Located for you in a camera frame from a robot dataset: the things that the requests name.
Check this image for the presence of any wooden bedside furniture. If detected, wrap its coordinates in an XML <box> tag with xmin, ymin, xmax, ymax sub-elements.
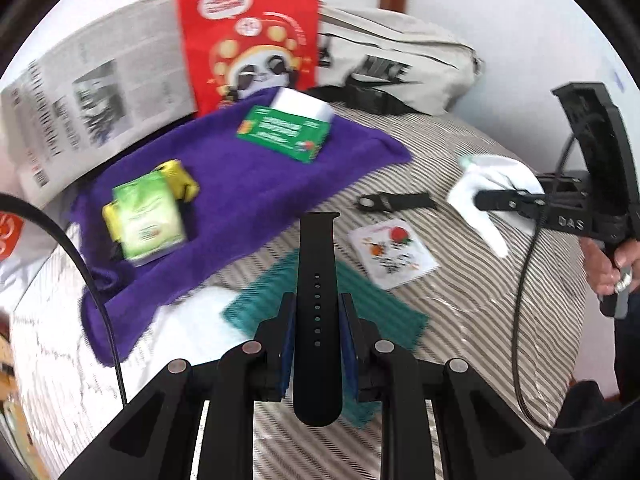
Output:
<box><xmin>0</xmin><ymin>332</ymin><xmax>23</xmax><ymax>441</ymax></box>

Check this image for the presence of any red paper bag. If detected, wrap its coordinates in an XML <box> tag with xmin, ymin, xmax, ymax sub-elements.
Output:
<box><xmin>170</xmin><ymin>0</ymin><xmax>321</xmax><ymax>116</ymax></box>

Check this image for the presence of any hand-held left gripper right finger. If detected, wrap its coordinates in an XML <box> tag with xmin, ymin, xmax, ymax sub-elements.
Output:
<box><xmin>340</xmin><ymin>292</ymin><xmax>573</xmax><ymax>480</ymax></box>

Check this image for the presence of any white plastic shopping bag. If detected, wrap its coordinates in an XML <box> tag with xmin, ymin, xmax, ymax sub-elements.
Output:
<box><xmin>0</xmin><ymin>210</ymin><xmax>57</xmax><ymax>307</ymax></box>

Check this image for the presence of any teal striped cloth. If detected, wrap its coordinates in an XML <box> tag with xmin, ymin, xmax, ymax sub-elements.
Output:
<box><xmin>222</xmin><ymin>250</ymin><xmax>430</xmax><ymax>428</ymax></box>

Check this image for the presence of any white glove mint cuff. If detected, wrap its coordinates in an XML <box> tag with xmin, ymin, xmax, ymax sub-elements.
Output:
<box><xmin>446</xmin><ymin>154</ymin><xmax>546</xmax><ymax>258</ymax></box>

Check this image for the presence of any white printed sachet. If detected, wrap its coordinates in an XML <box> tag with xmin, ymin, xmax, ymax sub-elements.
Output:
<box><xmin>348</xmin><ymin>220</ymin><xmax>440</xmax><ymax>291</ymax></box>

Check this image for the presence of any purple towel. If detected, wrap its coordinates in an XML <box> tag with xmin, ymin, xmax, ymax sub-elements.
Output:
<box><xmin>67</xmin><ymin>86</ymin><xmax>413</xmax><ymax>367</ymax></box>

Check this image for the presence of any light green tissue pack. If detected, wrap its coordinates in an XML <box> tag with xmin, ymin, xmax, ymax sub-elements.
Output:
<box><xmin>112</xmin><ymin>171</ymin><xmax>187</xmax><ymax>267</ymax></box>

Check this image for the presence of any folded newspaper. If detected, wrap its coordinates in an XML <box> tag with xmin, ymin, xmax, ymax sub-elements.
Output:
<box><xmin>0</xmin><ymin>0</ymin><xmax>198</xmax><ymax>206</ymax></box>

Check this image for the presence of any person's dark clothing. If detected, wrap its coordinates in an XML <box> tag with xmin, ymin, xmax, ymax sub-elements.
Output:
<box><xmin>545</xmin><ymin>305</ymin><xmax>640</xmax><ymax>480</ymax></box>

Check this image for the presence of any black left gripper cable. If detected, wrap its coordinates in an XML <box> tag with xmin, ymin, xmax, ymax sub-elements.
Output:
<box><xmin>0</xmin><ymin>192</ymin><xmax>128</xmax><ymax>406</ymax></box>

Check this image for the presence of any white waist bag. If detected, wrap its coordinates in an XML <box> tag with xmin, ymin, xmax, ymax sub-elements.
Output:
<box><xmin>305</xmin><ymin>4</ymin><xmax>485</xmax><ymax>115</ymax></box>

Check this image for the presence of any yellow pouch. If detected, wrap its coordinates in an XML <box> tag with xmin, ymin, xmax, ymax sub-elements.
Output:
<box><xmin>101</xmin><ymin>160</ymin><xmax>200</xmax><ymax>256</ymax></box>

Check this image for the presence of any white sponge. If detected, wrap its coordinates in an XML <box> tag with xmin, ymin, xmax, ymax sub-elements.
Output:
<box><xmin>270</xmin><ymin>87</ymin><xmax>333</xmax><ymax>123</ymax></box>

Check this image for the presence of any green wet wipe packet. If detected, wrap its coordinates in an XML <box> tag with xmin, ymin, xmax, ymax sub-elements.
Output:
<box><xmin>235</xmin><ymin>105</ymin><xmax>333</xmax><ymax>163</ymax></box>

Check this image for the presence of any person's right hand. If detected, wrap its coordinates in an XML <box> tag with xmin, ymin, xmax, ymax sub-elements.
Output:
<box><xmin>581</xmin><ymin>236</ymin><xmax>640</xmax><ymax>302</ymax></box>

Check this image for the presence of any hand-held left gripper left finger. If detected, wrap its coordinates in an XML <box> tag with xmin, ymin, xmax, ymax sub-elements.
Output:
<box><xmin>60</xmin><ymin>292</ymin><xmax>297</xmax><ymax>480</ymax></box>

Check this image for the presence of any black buckle watch strap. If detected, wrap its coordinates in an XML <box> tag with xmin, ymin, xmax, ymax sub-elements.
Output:
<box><xmin>356</xmin><ymin>191</ymin><xmax>438</xmax><ymax>214</ymax></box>

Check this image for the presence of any black holed watch strap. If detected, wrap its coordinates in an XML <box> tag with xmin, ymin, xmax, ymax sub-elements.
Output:
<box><xmin>291</xmin><ymin>212</ymin><xmax>345</xmax><ymax>428</ymax></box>

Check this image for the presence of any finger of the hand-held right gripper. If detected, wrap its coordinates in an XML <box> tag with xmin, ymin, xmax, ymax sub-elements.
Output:
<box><xmin>473</xmin><ymin>186</ymin><xmax>548</xmax><ymax>219</ymax></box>

